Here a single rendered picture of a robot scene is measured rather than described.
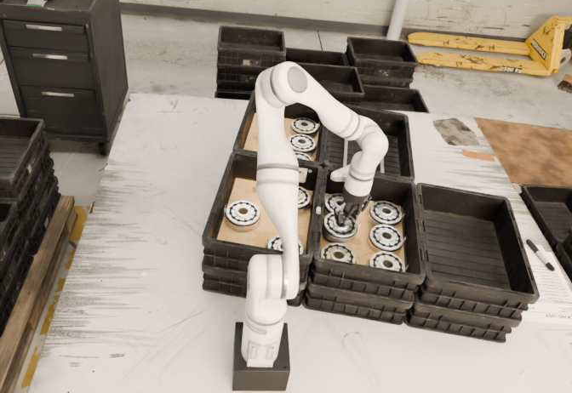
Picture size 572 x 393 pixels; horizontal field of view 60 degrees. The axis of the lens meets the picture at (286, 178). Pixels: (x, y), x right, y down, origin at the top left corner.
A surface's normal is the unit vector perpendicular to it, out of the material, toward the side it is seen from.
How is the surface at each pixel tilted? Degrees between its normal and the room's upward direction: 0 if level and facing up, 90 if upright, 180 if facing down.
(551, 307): 0
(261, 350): 89
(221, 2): 90
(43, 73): 90
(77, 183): 0
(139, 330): 0
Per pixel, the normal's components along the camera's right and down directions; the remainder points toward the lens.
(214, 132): 0.11, -0.75
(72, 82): 0.06, 0.66
